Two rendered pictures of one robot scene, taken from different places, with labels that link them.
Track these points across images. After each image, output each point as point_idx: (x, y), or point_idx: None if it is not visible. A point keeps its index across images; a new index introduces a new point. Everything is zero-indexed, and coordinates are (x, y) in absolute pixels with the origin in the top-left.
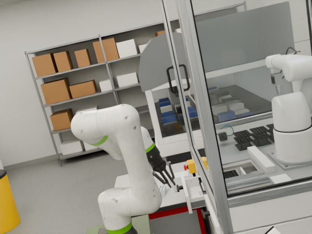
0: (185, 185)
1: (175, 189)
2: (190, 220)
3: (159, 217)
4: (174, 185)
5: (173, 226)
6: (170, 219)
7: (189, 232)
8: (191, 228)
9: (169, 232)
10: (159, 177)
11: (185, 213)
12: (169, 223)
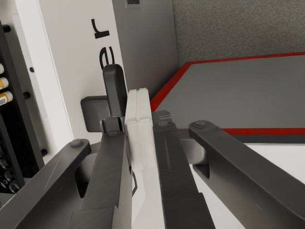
0: (44, 85)
1: (132, 94)
2: (176, 114)
3: (292, 128)
4: (123, 116)
5: (239, 110)
6: (245, 121)
7: (194, 100)
8: (182, 105)
9: (259, 102)
10: (234, 203)
11: (181, 126)
12: (250, 115)
